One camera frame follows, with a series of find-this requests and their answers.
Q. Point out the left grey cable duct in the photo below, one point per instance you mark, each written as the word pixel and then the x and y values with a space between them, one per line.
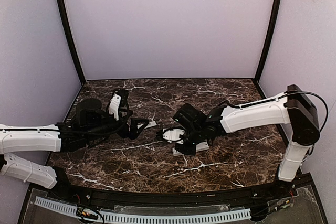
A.
pixel 70 210

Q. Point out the grey cable duct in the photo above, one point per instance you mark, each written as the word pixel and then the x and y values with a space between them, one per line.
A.
pixel 70 210
pixel 221 217

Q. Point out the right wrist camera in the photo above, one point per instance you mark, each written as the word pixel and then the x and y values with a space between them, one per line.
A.
pixel 171 135

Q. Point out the white remote control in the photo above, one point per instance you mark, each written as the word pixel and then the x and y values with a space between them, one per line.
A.
pixel 203 146

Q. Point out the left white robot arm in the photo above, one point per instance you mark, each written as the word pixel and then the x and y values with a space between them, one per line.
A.
pixel 90 127

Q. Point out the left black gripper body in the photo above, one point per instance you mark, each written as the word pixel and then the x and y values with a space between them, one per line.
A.
pixel 127 128

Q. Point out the right grey cable duct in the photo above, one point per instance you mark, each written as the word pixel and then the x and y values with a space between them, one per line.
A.
pixel 221 217

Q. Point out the left black frame post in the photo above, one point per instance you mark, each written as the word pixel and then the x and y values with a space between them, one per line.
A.
pixel 70 40

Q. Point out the right black frame post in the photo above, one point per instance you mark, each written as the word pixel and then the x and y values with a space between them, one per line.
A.
pixel 268 39

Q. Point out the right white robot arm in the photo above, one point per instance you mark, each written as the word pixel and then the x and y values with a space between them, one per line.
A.
pixel 291 107

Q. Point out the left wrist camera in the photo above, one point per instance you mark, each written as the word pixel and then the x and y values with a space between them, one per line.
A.
pixel 117 101

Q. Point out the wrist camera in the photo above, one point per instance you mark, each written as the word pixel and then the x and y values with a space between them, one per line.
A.
pixel 117 101
pixel 171 135

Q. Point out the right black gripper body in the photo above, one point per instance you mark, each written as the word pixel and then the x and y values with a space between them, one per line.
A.
pixel 185 141

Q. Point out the black frame post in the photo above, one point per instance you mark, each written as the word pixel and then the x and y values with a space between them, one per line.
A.
pixel 268 39
pixel 70 40

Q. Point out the black front rail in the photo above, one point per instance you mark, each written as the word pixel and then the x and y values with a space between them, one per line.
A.
pixel 252 196

